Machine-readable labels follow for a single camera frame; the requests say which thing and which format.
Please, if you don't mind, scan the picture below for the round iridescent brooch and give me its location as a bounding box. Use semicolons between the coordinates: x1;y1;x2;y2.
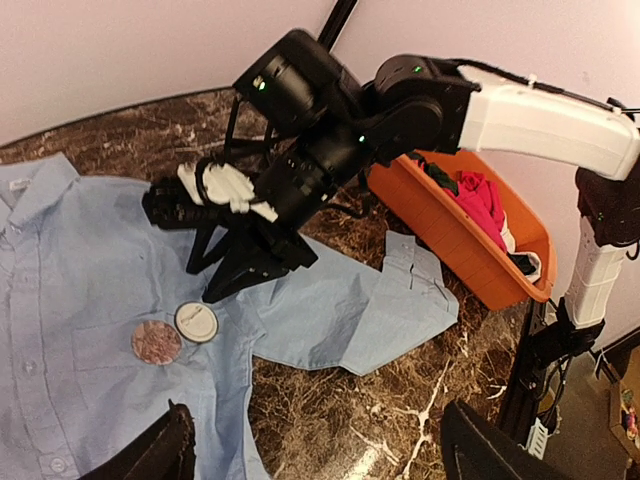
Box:
131;320;182;366

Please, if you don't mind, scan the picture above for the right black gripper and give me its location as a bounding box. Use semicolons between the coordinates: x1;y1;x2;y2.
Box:
186;220;318;303

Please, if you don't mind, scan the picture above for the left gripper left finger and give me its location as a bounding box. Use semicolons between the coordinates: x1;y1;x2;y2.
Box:
82;401;196;480

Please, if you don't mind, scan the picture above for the orange plastic basin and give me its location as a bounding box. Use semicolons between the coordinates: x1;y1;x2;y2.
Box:
368;151;557;310

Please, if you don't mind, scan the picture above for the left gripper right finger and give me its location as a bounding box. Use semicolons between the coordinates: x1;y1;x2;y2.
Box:
440;400;568;480

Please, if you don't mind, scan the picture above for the round floral brooch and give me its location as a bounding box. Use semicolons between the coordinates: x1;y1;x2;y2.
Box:
174;302;219;344

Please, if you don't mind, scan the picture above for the white garment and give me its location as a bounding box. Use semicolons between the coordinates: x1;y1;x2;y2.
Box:
501;222;541;284

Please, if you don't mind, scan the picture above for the white slotted cable duct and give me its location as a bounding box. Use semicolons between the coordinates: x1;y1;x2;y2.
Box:
522;417;549;460

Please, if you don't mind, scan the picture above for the red garment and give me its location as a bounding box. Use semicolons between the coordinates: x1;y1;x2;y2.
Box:
455;171;507;252

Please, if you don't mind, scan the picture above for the light blue shirt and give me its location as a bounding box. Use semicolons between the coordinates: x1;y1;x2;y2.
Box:
1;155;459;479

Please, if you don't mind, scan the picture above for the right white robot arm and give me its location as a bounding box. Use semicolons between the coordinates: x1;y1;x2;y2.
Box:
180;29;639;302

